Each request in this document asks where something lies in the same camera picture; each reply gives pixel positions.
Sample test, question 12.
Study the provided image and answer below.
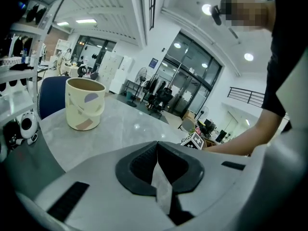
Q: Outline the person's head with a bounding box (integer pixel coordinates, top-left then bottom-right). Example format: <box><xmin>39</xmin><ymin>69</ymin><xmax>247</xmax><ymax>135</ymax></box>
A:
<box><xmin>220</xmin><ymin>0</ymin><xmax>276</xmax><ymax>32</ymax></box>

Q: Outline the grey dining chair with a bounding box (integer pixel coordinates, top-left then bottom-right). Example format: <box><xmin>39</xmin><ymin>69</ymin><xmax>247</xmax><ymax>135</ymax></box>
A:
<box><xmin>178</xmin><ymin>117</ymin><xmax>197</xmax><ymax>133</ymax></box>

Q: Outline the white round robot toy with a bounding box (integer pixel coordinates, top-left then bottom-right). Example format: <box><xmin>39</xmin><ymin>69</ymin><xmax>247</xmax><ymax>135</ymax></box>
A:
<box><xmin>19</xmin><ymin>112</ymin><xmax>39</xmax><ymax>145</ymax></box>

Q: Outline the black balcony railing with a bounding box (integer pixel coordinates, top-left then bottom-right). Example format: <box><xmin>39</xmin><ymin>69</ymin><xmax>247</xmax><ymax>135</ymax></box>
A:
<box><xmin>228</xmin><ymin>87</ymin><xmax>265</xmax><ymax>108</ymax></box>
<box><xmin>148</xmin><ymin>0</ymin><xmax>157</xmax><ymax>31</ymax></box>

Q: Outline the person's black shirt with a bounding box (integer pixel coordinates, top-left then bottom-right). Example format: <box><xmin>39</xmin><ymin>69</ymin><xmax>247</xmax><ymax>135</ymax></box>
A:
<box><xmin>261</xmin><ymin>0</ymin><xmax>308</xmax><ymax>132</ymax></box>

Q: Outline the blue upholstered chair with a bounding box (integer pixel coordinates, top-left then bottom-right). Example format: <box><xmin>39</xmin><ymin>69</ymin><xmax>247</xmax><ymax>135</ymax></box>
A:
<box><xmin>37</xmin><ymin>76</ymin><xmax>72</xmax><ymax>120</ymax></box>

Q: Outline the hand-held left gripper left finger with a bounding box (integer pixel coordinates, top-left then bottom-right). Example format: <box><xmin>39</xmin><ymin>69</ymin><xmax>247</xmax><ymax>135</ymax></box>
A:
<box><xmin>33</xmin><ymin>141</ymin><xmax>176</xmax><ymax>231</ymax></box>

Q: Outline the clothes rack with dark coats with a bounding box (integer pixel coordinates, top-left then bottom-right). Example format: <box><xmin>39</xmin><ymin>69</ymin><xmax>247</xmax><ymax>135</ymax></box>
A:
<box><xmin>144</xmin><ymin>75</ymin><xmax>169</xmax><ymax>98</ymax></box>

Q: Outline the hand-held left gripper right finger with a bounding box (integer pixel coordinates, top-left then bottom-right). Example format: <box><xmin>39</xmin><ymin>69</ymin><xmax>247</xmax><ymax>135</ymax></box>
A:
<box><xmin>157</xmin><ymin>141</ymin><xmax>250</xmax><ymax>227</ymax></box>

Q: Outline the white locker cabinet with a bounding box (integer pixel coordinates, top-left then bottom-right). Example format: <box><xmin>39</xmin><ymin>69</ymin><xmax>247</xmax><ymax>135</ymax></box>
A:
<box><xmin>98</xmin><ymin>51</ymin><xmax>134</xmax><ymax>93</ymax></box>

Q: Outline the white display shelf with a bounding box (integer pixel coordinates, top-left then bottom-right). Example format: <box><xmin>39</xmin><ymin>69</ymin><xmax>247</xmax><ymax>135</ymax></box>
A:
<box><xmin>0</xmin><ymin>20</ymin><xmax>49</xmax><ymax>127</ymax></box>

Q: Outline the large black standing fan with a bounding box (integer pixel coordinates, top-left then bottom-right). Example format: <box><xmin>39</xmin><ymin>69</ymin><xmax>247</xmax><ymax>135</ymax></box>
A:
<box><xmin>127</xmin><ymin>66</ymin><xmax>149</xmax><ymax>107</ymax></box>

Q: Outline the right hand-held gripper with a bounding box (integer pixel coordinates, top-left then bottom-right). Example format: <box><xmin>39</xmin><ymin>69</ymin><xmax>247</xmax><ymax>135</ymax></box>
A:
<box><xmin>180</xmin><ymin>132</ymin><xmax>205</xmax><ymax>151</ymax></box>

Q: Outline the black office chair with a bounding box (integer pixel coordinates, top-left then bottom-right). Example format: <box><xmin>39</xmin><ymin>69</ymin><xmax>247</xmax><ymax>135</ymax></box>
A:
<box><xmin>148</xmin><ymin>87</ymin><xmax>174</xmax><ymax>119</ymax></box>

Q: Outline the black head-worn camera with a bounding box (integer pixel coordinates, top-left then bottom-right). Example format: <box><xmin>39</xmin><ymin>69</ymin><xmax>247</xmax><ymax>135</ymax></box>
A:
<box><xmin>211</xmin><ymin>5</ymin><xmax>223</xmax><ymax>26</ymax></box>

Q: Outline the cream patterned bucket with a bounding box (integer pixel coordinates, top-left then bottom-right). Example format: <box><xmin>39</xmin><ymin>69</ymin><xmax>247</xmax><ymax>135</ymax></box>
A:
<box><xmin>65</xmin><ymin>77</ymin><xmax>106</xmax><ymax>131</ymax></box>

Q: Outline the person's right forearm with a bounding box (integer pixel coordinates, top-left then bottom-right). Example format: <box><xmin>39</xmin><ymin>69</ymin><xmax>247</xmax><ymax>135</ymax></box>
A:
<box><xmin>204</xmin><ymin>107</ymin><xmax>287</xmax><ymax>156</ymax></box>

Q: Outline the glass entrance door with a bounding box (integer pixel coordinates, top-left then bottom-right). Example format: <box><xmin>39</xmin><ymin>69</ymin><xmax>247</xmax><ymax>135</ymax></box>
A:
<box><xmin>154</xmin><ymin>31</ymin><xmax>223</xmax><ymax>116</ymax></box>

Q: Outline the small black standing fan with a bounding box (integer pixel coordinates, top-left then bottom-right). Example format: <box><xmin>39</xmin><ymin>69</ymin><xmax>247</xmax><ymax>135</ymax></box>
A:
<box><xmin>197</xmin><ymin>106</ymin><xmax>210</xmax><ymax>122</ymax></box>

